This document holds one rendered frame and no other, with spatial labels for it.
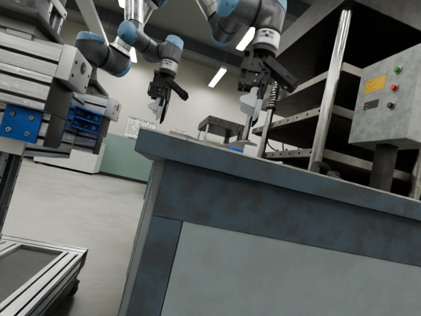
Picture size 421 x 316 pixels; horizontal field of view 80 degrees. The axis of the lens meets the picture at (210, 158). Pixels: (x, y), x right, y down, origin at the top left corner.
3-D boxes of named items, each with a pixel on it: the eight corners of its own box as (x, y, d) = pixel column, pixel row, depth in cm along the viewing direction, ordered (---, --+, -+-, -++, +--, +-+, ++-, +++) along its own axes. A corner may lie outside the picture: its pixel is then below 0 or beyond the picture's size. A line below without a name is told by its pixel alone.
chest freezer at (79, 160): (98, 174, 758) (106, 144, 764) (93, 175, 683) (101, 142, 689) (44, 162, 725) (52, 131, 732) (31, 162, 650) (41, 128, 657)
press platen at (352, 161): (319, 156, 135) (321, 147, 135) (245, 158, 242) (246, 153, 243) (423, 185, 151) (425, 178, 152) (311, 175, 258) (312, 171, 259)
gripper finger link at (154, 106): (145, 117, 100) (151, 98, 103) (159, 120, 100) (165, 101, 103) (143, 113, 97) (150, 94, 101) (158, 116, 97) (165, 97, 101)
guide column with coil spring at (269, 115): (243, 222, 198) (279, 67, 207) (240, 221, 203) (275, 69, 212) (249, 224, 199) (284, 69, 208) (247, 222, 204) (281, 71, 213)
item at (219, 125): (187, 207, 522) (210, 112, 536) (180, 197, 672) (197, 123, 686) (229, 215, 542) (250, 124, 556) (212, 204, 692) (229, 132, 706)
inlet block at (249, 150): (205, 156, 67) (210, 136, 68) (208, 158, 72) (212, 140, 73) (254, 167, 65) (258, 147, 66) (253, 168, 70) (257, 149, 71)
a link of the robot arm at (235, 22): (210, 26, 75) (244, 38, 77) (219, 3, 64) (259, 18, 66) (215, 1, 75) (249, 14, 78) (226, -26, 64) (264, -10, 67)
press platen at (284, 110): (342, 70, 139) (344, 61, 139) (259, 110, 246) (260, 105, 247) (436, 106, 154) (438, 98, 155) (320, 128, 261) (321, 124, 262)
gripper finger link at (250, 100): (235, 117, 66) (242, 89, 69) (257, 121, 65) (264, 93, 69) (236, 110, 63) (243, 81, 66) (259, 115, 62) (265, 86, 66)
